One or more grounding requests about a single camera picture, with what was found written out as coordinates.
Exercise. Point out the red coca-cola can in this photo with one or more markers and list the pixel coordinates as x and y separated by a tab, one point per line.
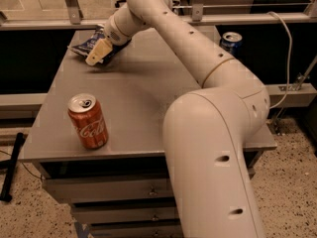
85	113

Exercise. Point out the middle grey drawer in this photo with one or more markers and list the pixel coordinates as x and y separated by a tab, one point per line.
153	209

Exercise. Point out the bottom grey drawer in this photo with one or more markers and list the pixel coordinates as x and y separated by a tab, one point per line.
140	229

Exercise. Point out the grey drawer cabinet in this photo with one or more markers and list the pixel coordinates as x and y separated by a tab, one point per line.
135	91

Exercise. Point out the blue pepsi can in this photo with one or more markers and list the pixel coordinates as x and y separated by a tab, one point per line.
231	42

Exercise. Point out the grey metal railing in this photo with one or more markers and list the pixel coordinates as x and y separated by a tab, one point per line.
85	14

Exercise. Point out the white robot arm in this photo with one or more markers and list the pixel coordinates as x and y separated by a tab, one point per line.
204	131

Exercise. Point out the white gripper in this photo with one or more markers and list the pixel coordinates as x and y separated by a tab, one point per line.
114	36

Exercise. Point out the black stand leg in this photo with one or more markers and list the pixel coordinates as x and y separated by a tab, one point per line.
9	166

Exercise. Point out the blue chip bag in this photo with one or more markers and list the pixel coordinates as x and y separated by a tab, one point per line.
85	48

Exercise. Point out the top grey drawer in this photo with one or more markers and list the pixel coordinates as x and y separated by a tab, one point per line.
109	189

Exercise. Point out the grey drawer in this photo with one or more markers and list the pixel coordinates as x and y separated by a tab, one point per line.
109	189
140	229
153	209

